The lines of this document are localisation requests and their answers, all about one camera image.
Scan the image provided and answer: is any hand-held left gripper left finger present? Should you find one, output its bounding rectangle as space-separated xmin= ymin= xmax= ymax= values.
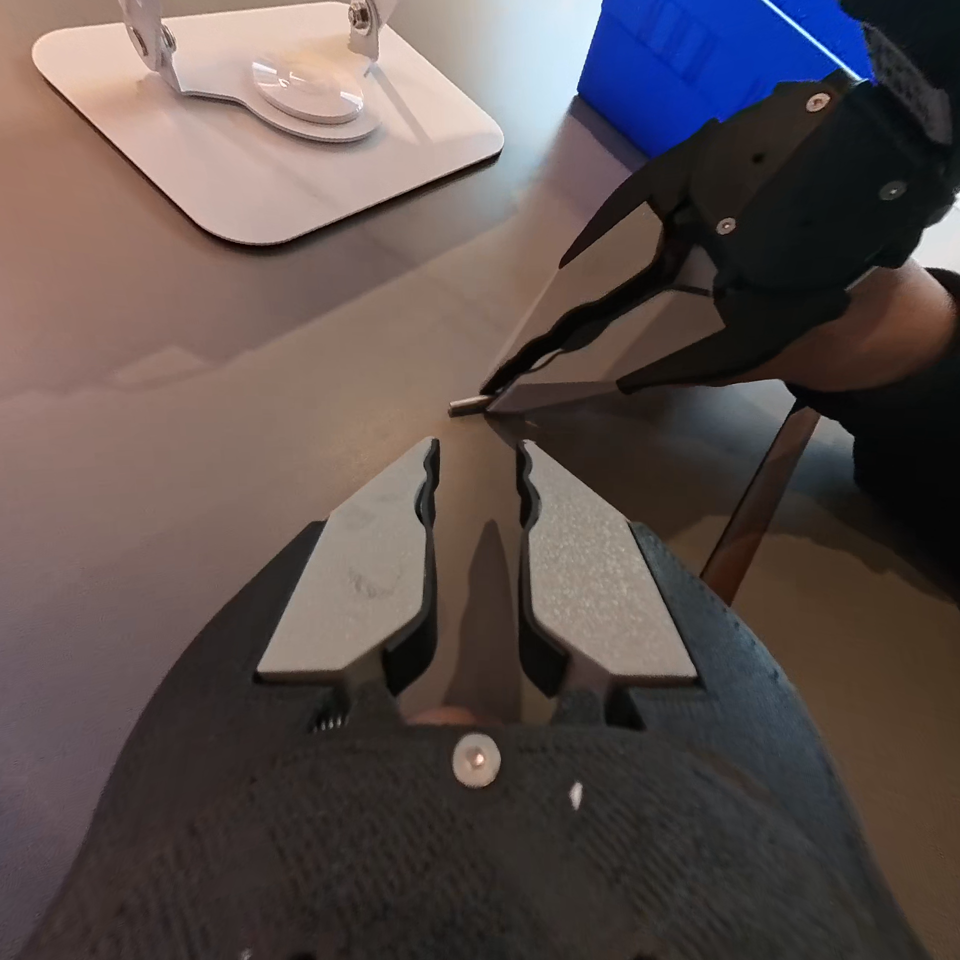
xmin=257 ymin=437 xmax=442 ymax=695

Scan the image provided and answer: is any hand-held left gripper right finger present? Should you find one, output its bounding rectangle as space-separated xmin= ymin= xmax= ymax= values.
xmin=516 ymin=440 xmax=704 ymax=697

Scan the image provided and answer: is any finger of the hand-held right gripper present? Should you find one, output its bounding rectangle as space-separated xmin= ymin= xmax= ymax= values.
xmin=486 ymin=289 xmax=726 ymax=414
xmin=481 ymin=223 xmax=719 ymax=398

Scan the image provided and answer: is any person's right forearm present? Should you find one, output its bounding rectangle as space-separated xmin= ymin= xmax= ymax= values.
xmin=791 ymin=266 xmax=960 ymax=579

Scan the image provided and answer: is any person's right hand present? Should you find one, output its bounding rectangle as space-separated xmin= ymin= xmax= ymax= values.
xmin=786 ymin=259 xmax=960 ymax=396

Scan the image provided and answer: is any blue plastic bin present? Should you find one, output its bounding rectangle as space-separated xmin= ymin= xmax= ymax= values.
xmin=576 ymin=0 xmax=877 ymax=160

